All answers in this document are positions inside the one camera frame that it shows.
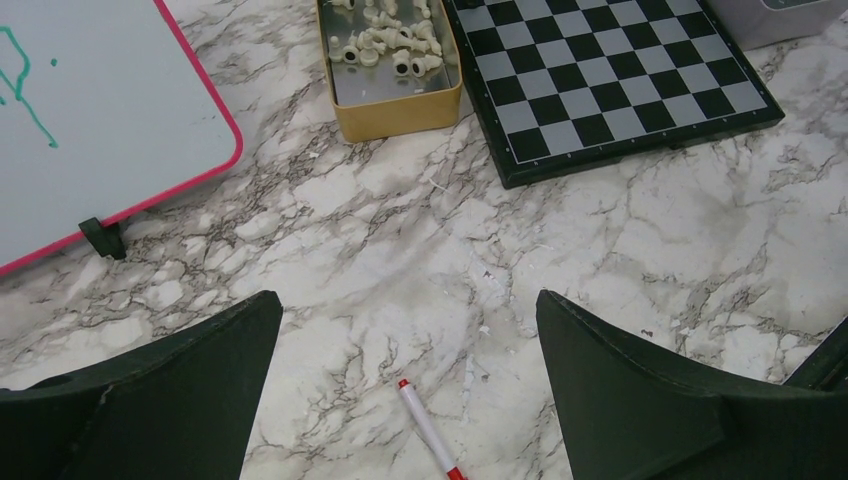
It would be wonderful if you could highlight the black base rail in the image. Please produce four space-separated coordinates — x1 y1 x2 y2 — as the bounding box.
784 331 847 391

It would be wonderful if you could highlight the pile of white chess pieces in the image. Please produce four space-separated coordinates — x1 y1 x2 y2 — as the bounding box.
322 1 444 78

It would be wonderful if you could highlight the black and silver chessboard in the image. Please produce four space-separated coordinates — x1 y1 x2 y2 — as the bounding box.
444 0 784 189

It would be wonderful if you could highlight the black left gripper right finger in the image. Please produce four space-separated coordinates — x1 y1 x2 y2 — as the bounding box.
536 290 847 479

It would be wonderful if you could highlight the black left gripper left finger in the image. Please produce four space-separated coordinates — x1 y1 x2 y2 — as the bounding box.
1 291 283 479

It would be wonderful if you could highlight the pink framed whiteboard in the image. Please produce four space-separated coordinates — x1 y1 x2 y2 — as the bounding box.
1 1 244 273

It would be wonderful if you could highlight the pink tin tray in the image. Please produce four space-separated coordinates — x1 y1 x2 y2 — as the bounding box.
707 0 847 50

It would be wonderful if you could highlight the white and red marker pen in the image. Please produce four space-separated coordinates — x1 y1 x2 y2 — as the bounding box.
398 378 467 480

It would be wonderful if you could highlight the gold tin tray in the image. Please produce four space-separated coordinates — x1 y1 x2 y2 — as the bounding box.
316 1 463 142

